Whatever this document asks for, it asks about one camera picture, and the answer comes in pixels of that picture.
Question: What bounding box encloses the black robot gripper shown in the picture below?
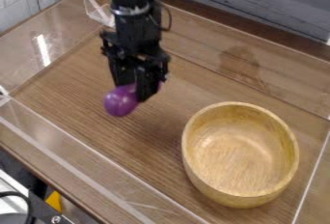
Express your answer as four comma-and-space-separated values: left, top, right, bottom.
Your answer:
101, 7, 170, 102

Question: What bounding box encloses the purple toy eggplant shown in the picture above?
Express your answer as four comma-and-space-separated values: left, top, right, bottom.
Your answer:
103, 83, 146, 117

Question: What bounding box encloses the light wooden bowl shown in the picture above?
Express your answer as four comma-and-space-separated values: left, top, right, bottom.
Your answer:
182, 101, 301, 209

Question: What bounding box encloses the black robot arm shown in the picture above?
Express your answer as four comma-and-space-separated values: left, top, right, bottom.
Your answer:
101, 0, 170, 102

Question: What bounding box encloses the yellow sticker tag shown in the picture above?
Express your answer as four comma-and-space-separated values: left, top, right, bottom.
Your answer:
46, 191, 62, 212

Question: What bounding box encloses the clear acrylic corner bracket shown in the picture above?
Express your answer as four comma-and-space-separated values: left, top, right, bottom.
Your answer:
83, 0, 115, 28

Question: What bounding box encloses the clear acrylic tray wall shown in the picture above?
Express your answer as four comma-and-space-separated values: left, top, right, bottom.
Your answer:
0, 86, 209, 224

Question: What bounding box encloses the black cable loop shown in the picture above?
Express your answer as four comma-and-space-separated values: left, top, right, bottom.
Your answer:
0, 190, 36, 224

